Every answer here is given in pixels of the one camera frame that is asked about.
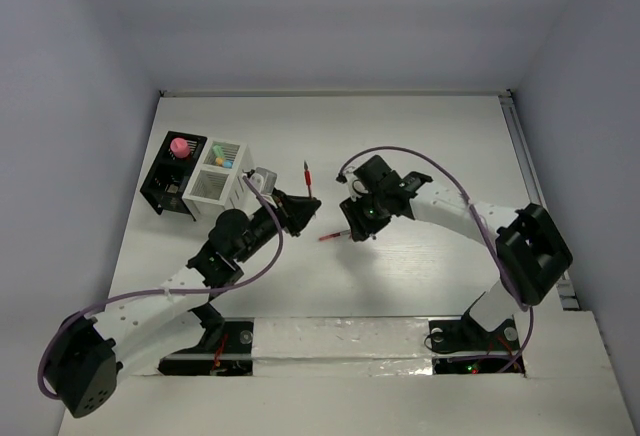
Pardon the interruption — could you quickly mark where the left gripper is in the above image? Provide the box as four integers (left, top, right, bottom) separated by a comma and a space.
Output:
234, 188, 319, 263

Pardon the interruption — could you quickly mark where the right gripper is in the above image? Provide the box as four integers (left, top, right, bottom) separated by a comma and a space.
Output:
340, 188, 391, 242

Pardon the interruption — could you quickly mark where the dark red ink pen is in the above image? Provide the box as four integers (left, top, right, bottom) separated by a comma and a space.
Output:
318, 230, 351, 242

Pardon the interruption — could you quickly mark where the red gel pen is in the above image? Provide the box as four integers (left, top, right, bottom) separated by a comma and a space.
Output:
303, 160, 313, 199

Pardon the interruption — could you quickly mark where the green highlighter marker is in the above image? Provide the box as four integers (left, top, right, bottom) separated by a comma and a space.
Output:
212, 144, 226, 159

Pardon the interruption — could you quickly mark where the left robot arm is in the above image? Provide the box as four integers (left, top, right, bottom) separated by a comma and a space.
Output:
38, 189, 321, 419

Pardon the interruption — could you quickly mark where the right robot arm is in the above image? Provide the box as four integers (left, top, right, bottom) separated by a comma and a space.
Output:
337, 155, 573, 348

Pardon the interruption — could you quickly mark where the white slatted organizer container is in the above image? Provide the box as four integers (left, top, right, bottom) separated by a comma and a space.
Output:
183, 138, 254, 221

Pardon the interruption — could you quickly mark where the black organizer container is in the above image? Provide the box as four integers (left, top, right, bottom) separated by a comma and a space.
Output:
140, 131, 207, 219

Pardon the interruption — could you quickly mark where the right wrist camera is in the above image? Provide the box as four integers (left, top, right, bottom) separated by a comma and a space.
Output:
336, 166, 369, 201

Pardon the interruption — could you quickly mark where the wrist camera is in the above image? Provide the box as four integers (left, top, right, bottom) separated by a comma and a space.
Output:
336, 166, 369, 201
245, 167, 277, 196

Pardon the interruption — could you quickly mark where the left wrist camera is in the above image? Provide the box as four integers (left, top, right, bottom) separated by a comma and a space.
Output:
245, 167, 277, 196

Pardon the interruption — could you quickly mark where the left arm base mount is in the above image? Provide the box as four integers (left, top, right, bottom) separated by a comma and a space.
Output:
157, 319, 254, 377

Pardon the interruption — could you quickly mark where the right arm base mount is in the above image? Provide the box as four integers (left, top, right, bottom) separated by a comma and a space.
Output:
423, 317, 526, 375

